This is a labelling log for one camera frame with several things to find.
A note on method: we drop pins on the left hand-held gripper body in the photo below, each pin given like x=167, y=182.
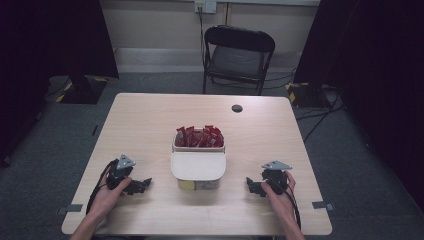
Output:
x=117, y=173

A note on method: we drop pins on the grey tape strip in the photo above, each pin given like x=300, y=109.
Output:
x=70, y=209
x=322, y=205

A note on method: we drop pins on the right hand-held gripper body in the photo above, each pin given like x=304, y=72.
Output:
x=276, y=178

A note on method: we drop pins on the white container lid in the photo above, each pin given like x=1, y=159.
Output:
x=198, y=165

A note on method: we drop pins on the white plastic container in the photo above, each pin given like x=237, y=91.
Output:
x=198, y=166

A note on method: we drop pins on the person's right hand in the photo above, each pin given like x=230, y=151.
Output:
x=280, y=203

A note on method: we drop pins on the person's left hand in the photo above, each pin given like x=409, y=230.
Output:
x=106, y=200

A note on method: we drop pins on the white wall socket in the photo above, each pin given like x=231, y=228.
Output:
x=205, y=5

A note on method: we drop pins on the black stand base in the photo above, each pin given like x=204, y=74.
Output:
x=306, y=95
x=83, y=90

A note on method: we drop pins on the black folding chair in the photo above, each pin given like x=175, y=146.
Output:
x=237, y=56

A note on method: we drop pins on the dark curtain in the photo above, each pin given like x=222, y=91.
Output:
x=43, y=66
x=373, y=83

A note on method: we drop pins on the bunch of red packets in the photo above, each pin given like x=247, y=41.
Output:
x=200, y=137

